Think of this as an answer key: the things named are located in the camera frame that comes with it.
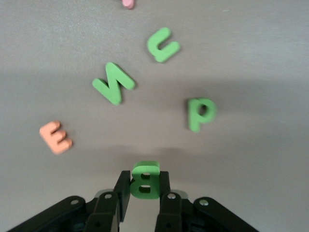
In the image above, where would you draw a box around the brown table mat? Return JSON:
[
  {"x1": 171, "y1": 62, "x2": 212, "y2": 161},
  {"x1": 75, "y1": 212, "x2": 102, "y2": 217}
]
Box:
[{"x1": 0, "y1": 0, "x2": 309, "y2": 232}]

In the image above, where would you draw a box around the green foam letter p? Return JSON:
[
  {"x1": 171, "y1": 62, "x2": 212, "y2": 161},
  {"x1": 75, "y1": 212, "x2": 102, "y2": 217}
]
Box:
[{"x1": 186, "y1": 97, "x2": 217, "y2": 133}]

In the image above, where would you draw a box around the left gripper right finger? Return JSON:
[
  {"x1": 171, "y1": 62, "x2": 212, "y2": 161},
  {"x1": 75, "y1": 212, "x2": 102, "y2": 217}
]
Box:
[{"x1": 154, "y1": 171, "x2": 260, "y2": 232}]

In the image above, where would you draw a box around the green foam letter B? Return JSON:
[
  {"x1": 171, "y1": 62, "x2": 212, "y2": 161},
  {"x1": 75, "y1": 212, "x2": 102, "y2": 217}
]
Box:
[{"x1": 130, "y1": 160, "x2": 161, "y2": 201}]

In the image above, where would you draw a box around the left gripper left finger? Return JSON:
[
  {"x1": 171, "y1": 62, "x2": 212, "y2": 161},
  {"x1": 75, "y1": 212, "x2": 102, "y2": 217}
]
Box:
[{"x1": 7, "y1": 171, "x2": 132, "y2": 232}]

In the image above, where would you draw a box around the green foam letter C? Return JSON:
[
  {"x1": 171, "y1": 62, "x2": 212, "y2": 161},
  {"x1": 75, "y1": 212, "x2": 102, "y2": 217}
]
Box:
[{"x1": 146, "y1": 27, "x2": 181, "y2": 63}]

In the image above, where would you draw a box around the orange foam letter E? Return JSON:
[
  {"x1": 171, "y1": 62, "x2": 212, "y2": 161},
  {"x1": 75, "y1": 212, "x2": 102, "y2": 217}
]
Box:
[{"x1": 39, "y1": 120, "x2": 73, "y2": 155}]

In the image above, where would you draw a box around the green foam letter N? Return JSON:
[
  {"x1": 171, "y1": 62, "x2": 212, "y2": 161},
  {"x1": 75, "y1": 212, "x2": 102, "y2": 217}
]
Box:
[{"x1": 92, "y1": 62, "x2": 136, "y2": 106}]

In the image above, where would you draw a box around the pink round foam letter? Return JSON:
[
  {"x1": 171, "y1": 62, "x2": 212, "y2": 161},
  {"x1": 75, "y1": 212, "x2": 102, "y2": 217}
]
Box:
[{"x1": 121, "y1": 0, "x2": 136, "y2": 10}]

